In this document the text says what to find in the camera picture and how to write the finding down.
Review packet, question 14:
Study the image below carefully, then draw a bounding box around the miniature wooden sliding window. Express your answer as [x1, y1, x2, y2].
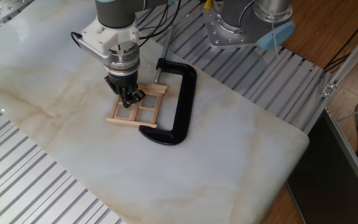
[105, 82, 168, 129]

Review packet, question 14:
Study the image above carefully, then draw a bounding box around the aluminium corner bracket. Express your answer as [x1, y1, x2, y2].
[321, 82, 337, 99]

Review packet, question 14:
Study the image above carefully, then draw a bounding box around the black panel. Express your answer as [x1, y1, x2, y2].
[286, 108, 358, 224]

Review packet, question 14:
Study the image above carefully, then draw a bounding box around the white marble pattern board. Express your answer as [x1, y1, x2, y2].
[0, 0, 310, 224]

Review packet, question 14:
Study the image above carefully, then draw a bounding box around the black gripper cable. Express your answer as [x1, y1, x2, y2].
[70, 0, 183, 51]

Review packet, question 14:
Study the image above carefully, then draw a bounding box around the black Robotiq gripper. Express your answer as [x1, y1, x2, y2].
[104, 68, 147, 109]

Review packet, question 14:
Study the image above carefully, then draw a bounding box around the aluminium frame beam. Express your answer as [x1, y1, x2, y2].
[320, 18, 358, 100]
[323, 107, 358, 203]

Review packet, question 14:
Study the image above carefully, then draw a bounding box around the black C-clamp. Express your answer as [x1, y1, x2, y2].
[138, 23, 198, 146]

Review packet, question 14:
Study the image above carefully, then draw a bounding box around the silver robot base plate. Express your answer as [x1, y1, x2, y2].
[203, 0, 260, 50]

